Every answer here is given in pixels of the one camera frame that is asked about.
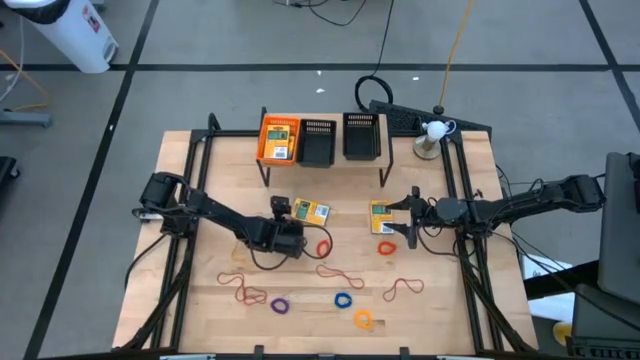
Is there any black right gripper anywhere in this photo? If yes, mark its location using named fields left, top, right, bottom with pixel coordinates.
left=384, top=185, right=441, bottom=250

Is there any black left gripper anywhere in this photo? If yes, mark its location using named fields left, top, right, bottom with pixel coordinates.
left=248, top=195, right=307, bottom=260

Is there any orange plastic basket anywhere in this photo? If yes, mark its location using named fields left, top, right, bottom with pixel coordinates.
left=255, top=115, right=302, bottom=167

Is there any yellow-orange coil key ring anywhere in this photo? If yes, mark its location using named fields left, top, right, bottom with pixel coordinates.
left=353, top=309, right=375, bottom=332

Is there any black plastic basket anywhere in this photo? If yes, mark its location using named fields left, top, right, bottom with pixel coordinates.
left=296, top=118, right=337, bottom=169
left=342, top=112, right=382, bottom=162

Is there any white bulb table lamp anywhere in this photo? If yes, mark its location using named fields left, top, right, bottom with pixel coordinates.
left=412, top=119, right=457, bottom=161

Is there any black keyboard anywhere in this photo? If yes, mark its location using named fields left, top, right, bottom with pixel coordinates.
left=368, top=99, right=494, bottom=141

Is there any white paper sheet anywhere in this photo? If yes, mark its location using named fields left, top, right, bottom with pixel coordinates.
left=521, top=253, right=576, bottom=321

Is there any yellow round object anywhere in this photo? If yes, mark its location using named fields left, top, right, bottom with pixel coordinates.
left=552, top=322, right=574, bottom=347

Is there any grey flat panel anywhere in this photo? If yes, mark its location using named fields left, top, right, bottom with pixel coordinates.
left=597, top=151, right=640, bottom=307

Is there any black equipment case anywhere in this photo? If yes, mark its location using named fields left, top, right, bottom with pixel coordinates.
left=567, top=283, right=640, bottom=360

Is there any white cylindrical floor appliance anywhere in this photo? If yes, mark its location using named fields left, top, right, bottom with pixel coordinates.
left=0, top=0, right=120, bottom=75

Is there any grey floor stand base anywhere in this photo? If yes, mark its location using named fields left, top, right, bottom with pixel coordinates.
left=0, top=108, right=54, bottom=129

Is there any black floor equipment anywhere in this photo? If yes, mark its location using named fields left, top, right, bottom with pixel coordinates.
left=0, top=155, right=21, bottom=187

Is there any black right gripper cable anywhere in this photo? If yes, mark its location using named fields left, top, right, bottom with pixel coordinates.
left=415, top=224, right=501, bottom=269

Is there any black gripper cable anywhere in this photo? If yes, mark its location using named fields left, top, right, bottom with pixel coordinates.
left=415, top=224, right=501, bottom=269
left=248, top=224, right=335, bottom=272

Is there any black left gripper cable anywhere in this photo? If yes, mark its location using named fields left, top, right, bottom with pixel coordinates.
left=248, top=224, right=335, bottom=272

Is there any black metal table frame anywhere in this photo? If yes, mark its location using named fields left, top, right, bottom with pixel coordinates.
left=112, top=112, right=539, bottom=360

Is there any yellow hanging cord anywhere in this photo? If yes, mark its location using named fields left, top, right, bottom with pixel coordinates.
left=432, top=0, right=475, bottom=116

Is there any black hanging cable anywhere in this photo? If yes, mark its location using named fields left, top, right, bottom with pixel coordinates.
left=353, top=0, right=396, bottom=114

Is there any black floor cable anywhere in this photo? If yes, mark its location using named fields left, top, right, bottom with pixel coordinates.
left=272, top=0, right=369, bottom=29

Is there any thin yellow floor cable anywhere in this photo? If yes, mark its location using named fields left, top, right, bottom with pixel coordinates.
left=0, top=48, right=52, bottom=112

